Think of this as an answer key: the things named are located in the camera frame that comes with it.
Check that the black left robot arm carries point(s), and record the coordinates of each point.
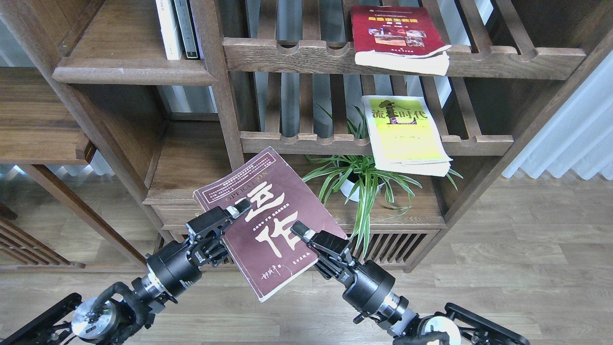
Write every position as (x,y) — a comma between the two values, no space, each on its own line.
(120,311)

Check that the red book on top shelf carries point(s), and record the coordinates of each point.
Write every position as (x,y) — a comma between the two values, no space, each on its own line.
(398,38)

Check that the white curtain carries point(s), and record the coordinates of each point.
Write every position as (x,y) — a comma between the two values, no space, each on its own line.
(579,137)

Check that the green spider plant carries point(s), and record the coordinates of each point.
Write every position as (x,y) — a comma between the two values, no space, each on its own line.
(336,168)

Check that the white plant pot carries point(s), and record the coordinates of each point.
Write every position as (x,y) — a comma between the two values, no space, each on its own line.
(351,190)

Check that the dark wooden bookshelf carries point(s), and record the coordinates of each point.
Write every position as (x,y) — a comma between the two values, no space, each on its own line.
(164,123)

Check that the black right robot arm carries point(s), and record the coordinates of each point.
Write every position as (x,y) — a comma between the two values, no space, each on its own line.
(444,328)

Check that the white upright book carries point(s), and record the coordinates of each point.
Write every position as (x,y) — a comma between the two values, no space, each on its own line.
(169,29)

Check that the maroon book white characters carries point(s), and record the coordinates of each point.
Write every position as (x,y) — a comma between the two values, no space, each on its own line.
(261,242)

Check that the dark green upright book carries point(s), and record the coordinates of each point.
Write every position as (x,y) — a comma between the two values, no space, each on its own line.
(185,21)

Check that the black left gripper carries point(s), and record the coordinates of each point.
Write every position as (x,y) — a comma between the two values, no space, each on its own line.
(176,267)

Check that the yellow green book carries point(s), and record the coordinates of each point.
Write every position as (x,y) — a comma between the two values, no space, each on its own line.
(404,137)

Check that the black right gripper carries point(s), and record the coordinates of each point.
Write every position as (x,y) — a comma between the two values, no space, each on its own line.
(368,287)

